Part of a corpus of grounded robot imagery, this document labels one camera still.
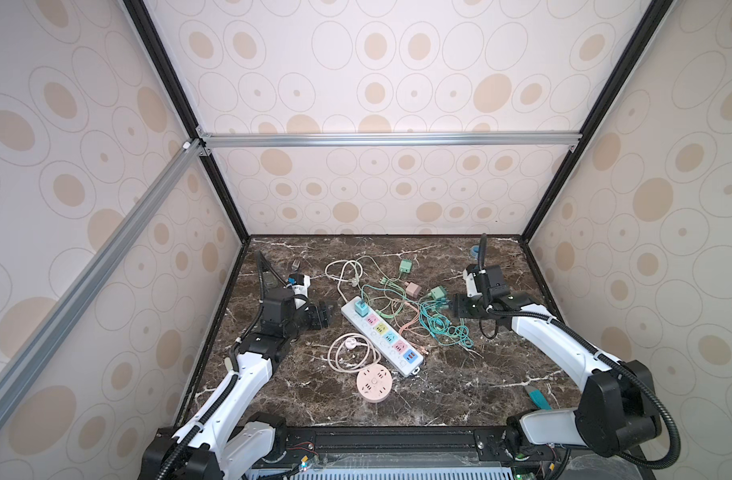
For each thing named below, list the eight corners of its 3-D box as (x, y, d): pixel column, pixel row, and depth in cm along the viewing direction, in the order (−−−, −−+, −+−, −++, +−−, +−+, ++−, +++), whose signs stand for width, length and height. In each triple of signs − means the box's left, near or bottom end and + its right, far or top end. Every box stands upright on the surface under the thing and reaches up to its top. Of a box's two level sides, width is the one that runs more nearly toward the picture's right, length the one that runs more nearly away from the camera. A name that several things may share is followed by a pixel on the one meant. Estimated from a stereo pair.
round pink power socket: (356, 402, 82) (355, 399, 80) (357, 368, 88) (357, 364, 86) (392, 402, 82) (393, 399, 80) (391, 368, 88) (391, 364, 86)
